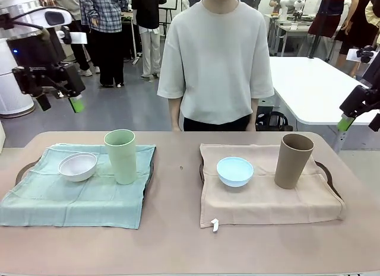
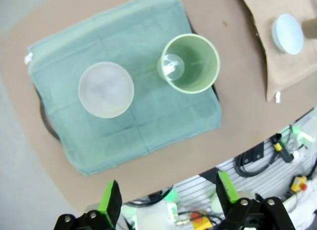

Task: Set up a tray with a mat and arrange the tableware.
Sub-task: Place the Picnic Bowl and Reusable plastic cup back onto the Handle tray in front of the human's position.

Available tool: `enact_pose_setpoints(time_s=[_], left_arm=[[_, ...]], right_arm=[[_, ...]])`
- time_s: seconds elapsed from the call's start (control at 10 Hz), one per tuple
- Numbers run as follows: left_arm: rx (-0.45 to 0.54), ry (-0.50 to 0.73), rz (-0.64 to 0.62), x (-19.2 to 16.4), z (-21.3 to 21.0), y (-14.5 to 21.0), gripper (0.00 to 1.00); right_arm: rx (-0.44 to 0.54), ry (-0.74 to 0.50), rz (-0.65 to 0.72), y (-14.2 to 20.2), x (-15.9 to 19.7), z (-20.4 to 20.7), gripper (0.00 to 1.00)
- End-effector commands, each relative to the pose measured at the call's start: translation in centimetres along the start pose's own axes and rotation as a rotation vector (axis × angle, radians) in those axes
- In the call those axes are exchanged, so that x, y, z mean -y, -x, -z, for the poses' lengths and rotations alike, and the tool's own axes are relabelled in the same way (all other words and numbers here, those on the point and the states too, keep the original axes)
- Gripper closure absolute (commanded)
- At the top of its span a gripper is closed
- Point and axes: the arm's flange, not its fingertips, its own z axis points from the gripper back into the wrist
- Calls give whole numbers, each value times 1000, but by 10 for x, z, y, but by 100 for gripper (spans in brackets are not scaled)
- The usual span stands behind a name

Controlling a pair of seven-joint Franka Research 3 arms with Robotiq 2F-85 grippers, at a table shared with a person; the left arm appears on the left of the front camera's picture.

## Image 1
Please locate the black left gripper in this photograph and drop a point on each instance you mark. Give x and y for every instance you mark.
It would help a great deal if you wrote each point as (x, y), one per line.
(35, 53)

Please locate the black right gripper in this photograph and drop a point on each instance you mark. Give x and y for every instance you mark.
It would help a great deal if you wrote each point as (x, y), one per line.
(375, 92)

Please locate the white bowl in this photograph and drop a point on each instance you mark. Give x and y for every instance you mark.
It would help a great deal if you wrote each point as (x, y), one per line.
(77, 169)

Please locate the tall brown cup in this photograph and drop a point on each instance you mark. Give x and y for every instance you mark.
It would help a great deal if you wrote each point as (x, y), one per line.
(289, 166)

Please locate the tall pale green cup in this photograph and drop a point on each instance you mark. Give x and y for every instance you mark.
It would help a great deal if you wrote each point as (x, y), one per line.
(123, 163)

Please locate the teal cloth mat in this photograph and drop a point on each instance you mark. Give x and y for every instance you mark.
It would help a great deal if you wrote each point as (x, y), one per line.
(74, 204)

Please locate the beige cloth mat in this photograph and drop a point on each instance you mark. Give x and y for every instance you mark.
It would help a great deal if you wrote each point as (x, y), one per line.
(267, 204)

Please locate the light blue bowl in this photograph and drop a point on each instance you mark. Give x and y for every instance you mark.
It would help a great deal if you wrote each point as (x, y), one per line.
(234, 172)

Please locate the person right forearm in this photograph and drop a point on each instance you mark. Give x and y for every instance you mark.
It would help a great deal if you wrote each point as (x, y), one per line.
(174, 115)

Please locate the person left forearm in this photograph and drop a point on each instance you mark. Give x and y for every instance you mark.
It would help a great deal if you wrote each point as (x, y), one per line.
(254, 115)

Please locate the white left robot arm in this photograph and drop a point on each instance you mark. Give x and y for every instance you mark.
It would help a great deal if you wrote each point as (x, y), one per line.
(29, 9)

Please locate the bystander in dark trousers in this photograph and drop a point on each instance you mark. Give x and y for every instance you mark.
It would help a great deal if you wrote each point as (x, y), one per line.
(81, 56)

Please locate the white cylindrical air purifier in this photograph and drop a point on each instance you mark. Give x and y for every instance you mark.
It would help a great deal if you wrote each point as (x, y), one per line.
(12, 101)

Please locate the white paper tag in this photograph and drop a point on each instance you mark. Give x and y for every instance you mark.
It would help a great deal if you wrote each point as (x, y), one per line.
(79, 38)
(352, 55)

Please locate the black mounted device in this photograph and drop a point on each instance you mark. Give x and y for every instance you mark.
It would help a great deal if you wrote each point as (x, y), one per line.
(366, 54)

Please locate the white table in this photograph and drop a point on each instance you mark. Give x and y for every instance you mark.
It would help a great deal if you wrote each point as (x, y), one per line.
(311, 89)

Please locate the bystander in plaid shirt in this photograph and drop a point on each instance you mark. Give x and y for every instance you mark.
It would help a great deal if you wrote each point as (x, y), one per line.
(104, 15)

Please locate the bystander in black dress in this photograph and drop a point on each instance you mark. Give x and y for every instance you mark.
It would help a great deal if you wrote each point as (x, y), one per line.
(360, 23)

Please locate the black bag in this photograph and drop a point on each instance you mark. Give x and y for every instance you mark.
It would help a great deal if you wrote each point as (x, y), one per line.
(274, 121)

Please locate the bystander with yellow sleeve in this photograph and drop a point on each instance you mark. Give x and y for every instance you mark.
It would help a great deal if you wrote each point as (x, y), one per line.
(373, 12)

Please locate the bystander in red skirt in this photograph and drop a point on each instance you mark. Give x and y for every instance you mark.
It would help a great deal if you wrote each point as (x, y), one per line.
(326, 17)

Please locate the grey background table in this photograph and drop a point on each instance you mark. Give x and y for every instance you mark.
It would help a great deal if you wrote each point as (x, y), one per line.
(292, 29)

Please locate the bystander in white trousers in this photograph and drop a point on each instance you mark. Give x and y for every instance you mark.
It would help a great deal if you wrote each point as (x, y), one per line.
(148, 9)

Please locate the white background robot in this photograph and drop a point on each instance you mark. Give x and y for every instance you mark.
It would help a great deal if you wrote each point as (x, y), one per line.
(292, 3)

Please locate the person in white t-shirt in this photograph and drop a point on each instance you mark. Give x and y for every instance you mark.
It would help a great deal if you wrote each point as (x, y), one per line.
(216, 65)

